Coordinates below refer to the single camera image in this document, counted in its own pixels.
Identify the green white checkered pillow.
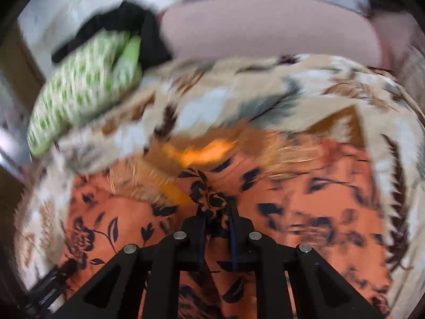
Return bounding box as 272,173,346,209
27,30,144,157

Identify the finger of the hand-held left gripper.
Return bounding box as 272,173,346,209
24,262,79,313

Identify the orange black floral cloth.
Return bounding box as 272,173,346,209
61,120,393,319

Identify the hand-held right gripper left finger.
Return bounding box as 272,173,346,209
63,211,209,319

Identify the beige leaf print blanket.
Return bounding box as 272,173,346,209
13,53,425,319

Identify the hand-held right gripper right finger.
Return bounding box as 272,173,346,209
227,205,383,319

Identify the brown striped cloth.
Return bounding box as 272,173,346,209
395,44,425,107

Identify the brown wooden door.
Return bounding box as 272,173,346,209
0,23,45,89

